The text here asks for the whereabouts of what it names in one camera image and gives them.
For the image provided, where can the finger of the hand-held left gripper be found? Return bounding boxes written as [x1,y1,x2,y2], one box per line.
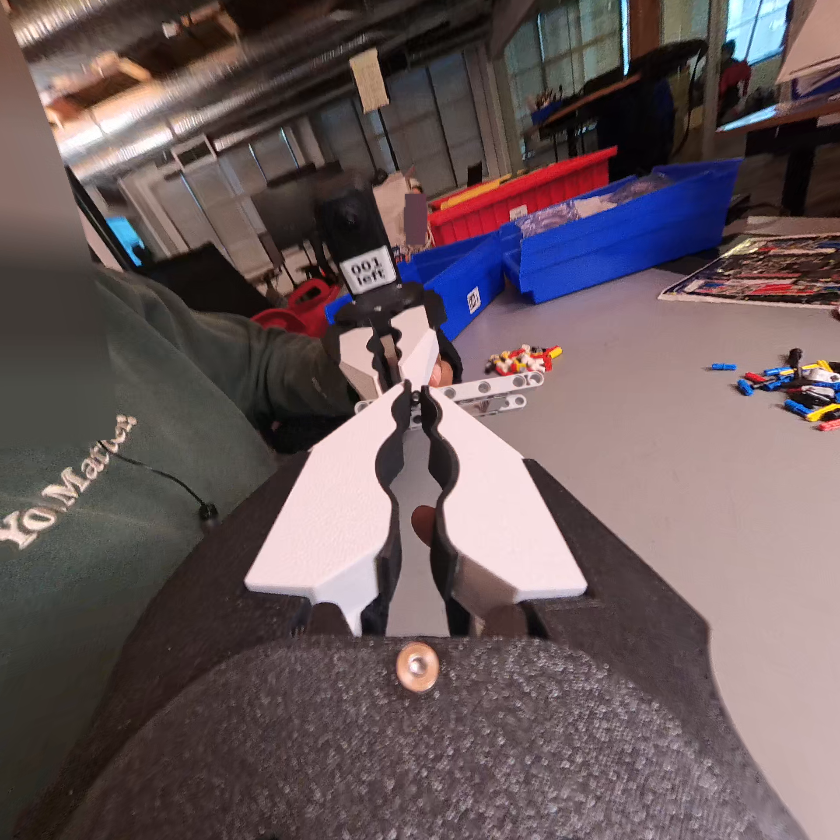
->
[392,310,441,389]
[339,325,395,400]

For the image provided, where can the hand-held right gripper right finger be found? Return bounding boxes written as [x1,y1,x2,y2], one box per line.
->
[420,386,590,623]

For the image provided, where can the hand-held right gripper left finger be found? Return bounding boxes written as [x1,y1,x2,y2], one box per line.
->
[243,381,413,637]

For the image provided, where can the grey lego frame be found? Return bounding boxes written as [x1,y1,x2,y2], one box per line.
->
[353,371,547,432]

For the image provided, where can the pile of red lego pieces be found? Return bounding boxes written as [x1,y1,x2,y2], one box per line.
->
[484,343,564,378]

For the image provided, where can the pile of blue lego pieces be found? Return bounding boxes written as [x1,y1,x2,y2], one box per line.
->
[735,348,840,432]

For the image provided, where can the shiny lego sticker sheet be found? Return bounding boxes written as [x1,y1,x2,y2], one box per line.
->
[658,234,840,309]

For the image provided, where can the red plastic container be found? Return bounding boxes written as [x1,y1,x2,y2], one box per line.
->
[251,277,343,337]

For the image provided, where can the empty blue plastic bin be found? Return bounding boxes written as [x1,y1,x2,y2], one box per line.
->
[325,230,508,327]

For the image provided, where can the hanging paper sheet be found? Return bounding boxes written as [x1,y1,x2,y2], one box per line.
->
[349,48,391,114]

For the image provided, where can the black chair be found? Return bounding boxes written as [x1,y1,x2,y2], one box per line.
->
[138,241,273,319]

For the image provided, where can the red plastic bin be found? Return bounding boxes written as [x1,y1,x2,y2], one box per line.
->
[427,146,619,248]

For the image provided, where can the clear plastic bags of parts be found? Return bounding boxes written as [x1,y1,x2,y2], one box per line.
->
[515,174,677,236]

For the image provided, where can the blue plastic bin with bags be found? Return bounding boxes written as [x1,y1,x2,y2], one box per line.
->
[502,157,744,305]

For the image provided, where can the person's torso in green hoodie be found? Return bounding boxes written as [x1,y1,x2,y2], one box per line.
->
[0,262,280,828]

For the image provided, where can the white panel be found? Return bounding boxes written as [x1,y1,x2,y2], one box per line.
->
[776,0,840,86]

